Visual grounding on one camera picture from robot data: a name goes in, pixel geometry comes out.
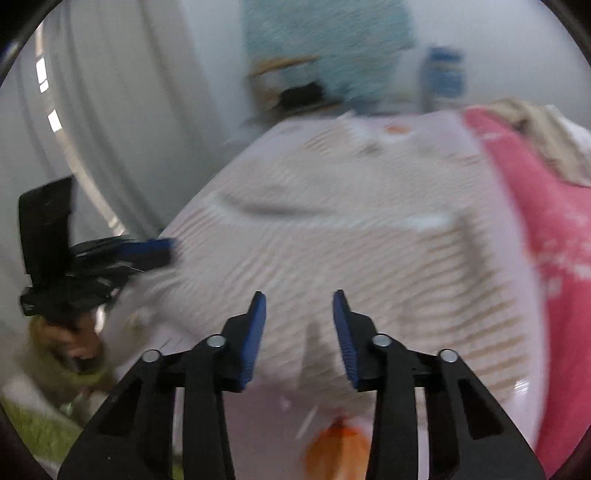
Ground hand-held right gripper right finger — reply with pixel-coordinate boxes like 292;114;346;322
332;290;546;480

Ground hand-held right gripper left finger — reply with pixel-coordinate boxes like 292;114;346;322
58;291;267;480

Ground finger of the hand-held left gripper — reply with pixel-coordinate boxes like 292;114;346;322
113;237;177;272

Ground beige white checked coat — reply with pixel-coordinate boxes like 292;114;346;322
111;111;532;393

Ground person's left forearm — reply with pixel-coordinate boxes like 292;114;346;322
25;318;116;409

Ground beige clothes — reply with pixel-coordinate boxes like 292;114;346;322
485;97;591;185

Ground person's left hand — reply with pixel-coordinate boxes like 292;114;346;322
53;320;105;365

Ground lilac printed bed sheet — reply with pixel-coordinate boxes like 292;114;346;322
111;111;546;480

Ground white curtain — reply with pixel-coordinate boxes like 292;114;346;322
0;0;222;333

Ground person's fluffy white green robe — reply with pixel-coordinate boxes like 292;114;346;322
0;374;93;467

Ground black bag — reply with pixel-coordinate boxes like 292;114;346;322
277;82;324;109

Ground wooden chair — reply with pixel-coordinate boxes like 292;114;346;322
245;55;324;130

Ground pink floral blanket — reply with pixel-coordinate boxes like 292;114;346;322
462;106;591;478

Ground blue water bottle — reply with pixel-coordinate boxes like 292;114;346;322
418;46;465;100

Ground teal patterned wall cloth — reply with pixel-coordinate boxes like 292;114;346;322
242;0;416;102

